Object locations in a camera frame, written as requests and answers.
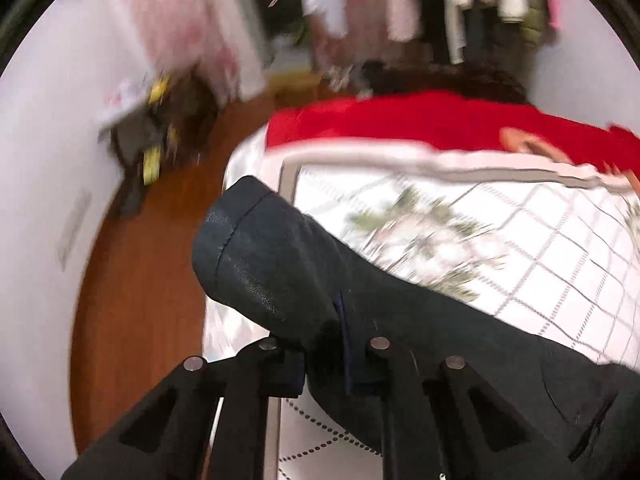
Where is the white floral quilted mat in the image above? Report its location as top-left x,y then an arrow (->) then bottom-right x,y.
203,131 -> 639,479

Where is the pink floral curtain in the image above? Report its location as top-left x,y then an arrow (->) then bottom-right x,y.
125,0 -> 266,105

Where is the red floral blanket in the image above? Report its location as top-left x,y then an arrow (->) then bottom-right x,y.
266,91 -> 639,174

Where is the pile of folded clothes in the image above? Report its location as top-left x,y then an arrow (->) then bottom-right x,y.
302,0 -> 563,68

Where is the black leather jacket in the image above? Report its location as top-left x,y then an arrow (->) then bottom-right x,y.
192,177 -> 639,479

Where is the black and yellow bag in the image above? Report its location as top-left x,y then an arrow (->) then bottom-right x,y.
99,70 -> 219,218

